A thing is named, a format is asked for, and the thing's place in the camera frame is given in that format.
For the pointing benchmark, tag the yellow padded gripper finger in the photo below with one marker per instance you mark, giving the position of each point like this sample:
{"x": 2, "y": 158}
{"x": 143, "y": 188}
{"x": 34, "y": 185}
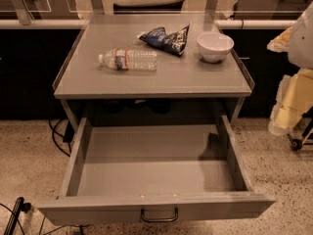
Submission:
{"x": 294, "y": 99}
{"x": 280, "y": 43}

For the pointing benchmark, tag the clear plastic water bottle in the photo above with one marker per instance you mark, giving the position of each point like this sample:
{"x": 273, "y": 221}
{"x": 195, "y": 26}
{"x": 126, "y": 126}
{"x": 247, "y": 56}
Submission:
{"x": 129, "y": 60}

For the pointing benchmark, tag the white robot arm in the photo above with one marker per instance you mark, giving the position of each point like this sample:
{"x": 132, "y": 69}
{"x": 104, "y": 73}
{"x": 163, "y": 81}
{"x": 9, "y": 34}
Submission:
{"x": 301, "y": 41}

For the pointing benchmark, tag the open grey top drawer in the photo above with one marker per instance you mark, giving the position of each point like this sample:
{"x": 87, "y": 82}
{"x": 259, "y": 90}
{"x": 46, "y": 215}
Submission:
{"x": 115, "y": 171}

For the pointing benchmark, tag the black wheeled stand base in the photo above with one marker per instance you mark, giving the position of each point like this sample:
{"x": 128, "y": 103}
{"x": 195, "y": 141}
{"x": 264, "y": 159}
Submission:
{"x": 306, "y": 138}

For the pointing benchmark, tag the white ceramic bowl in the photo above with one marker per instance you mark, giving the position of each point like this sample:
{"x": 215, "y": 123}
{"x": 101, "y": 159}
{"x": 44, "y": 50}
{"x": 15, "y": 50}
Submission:
{"x": 214, "y": 46}

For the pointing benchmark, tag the blue crumpled chip bag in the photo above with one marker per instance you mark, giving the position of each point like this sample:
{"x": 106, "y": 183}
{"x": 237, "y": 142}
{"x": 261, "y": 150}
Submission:
{"x": 173, "y": 43}

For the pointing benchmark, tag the black chair back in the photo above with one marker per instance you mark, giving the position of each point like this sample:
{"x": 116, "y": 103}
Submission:
{"x": 174, "y": 6}

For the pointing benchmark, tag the grey metal cabinet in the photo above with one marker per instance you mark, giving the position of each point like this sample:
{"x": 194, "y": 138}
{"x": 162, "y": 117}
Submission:
{"x": 187, "y": 76}

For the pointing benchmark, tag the black power strip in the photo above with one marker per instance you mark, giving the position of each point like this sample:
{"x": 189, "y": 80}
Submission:
{"x": 20, "y": 206}

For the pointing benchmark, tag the white horizontal rail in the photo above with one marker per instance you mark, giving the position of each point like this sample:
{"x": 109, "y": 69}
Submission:
{"x": 76, "y": 24}

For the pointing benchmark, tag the black drawer handle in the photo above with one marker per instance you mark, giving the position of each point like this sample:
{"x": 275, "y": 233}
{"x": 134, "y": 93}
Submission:
{"x": 159, "y": 216}

